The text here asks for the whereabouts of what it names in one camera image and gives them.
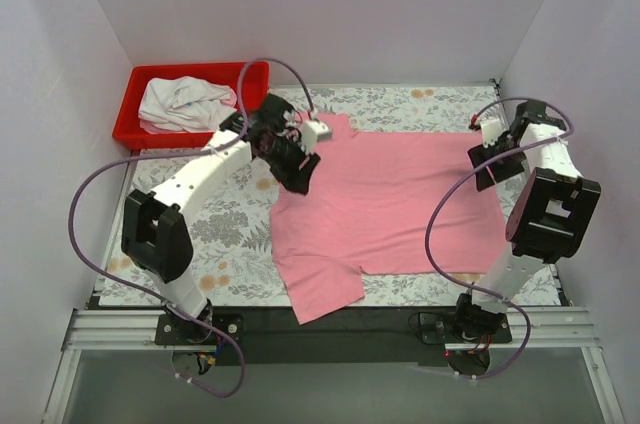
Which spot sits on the floral table mat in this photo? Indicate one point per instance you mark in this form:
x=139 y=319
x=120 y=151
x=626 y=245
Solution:
x=231 y=233

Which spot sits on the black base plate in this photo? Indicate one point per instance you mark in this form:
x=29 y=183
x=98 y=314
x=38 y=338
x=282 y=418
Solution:
x=272 y=335

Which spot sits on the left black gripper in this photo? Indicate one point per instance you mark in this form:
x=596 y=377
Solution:
x=292 y=164

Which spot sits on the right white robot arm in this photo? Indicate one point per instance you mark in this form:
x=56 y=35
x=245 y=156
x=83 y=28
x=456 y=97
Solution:
x=551 y=215

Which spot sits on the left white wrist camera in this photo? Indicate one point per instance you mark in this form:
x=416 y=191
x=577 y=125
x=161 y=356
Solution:
x=313 y=132

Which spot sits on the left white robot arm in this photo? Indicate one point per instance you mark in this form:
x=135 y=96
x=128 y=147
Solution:
x=155 y=231

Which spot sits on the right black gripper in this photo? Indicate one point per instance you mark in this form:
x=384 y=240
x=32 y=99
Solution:
x=492 y=165

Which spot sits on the aluminium frame rail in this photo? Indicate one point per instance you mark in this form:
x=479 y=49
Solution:
x=112 y=330

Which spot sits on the pink t shirt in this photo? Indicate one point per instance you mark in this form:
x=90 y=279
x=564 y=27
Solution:
x=368 y=205

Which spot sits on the red plastic bin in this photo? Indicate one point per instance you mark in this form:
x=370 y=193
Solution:
x=127 y=130

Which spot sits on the white t shirt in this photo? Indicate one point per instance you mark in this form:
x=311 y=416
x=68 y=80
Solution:
x=187 y=104

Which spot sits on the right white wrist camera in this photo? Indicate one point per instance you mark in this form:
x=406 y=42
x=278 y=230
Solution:
x=491 y=130

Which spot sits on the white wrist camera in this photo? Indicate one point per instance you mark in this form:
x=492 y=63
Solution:
x=491 y=130
x=313 y=132

